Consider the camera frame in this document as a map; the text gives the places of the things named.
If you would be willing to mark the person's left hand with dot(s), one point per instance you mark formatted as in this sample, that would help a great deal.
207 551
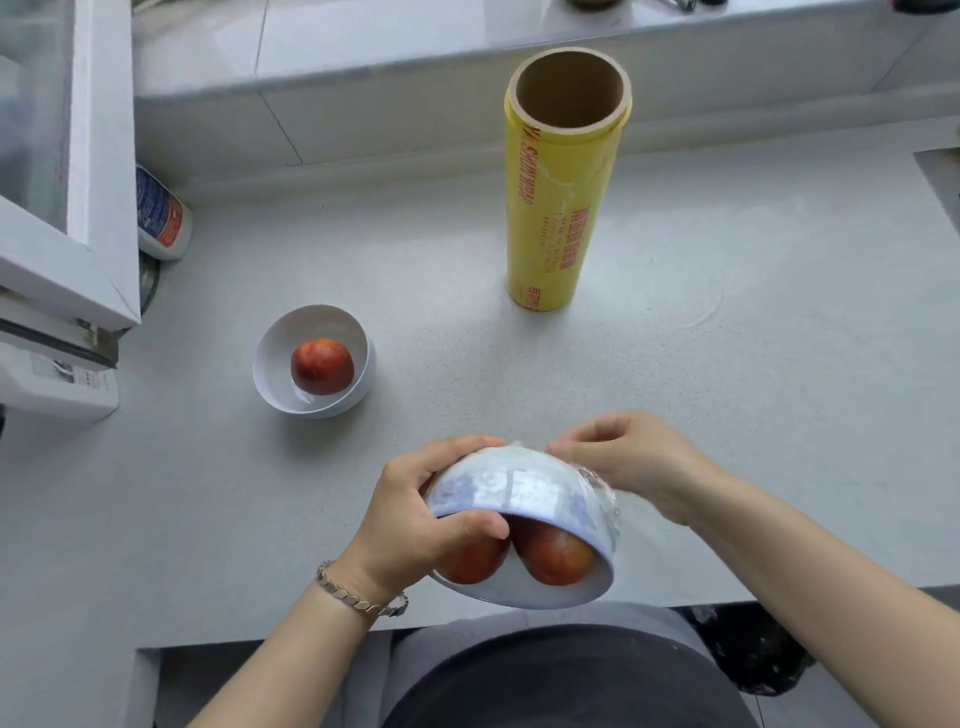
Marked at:
397 525

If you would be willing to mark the grey shirt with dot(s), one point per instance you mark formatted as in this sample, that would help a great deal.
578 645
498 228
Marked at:
540 675

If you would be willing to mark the white open window sash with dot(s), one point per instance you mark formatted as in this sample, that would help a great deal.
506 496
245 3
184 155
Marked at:
112 187

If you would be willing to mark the black speckled bag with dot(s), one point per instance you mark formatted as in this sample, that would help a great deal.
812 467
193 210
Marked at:
750 645

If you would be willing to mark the steel sink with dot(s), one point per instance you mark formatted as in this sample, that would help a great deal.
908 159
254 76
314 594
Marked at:
941 176

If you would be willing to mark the metal kitchen tool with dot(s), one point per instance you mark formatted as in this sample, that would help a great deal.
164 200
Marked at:
679 4

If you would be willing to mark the clear cling film sheet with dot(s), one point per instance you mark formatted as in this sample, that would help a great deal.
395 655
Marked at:
600 495

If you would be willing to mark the white appliance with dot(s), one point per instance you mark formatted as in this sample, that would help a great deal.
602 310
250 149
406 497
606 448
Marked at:
52 390

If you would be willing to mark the white bottle blue orange label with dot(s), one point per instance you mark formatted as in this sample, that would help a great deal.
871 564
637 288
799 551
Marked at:
161 217

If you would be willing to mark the person's left forearm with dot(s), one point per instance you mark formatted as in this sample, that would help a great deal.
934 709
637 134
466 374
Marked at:
285 667

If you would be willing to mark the white bowl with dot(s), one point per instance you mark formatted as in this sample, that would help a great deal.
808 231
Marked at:
274 360
517 484

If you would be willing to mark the yellow plastic wrap roll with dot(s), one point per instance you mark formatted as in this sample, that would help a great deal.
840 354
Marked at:
547 240

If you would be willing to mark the person's right forearm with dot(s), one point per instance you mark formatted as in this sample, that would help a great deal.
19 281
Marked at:
840 600

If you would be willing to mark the person's right hand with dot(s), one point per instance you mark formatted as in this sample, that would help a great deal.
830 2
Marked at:
645 457

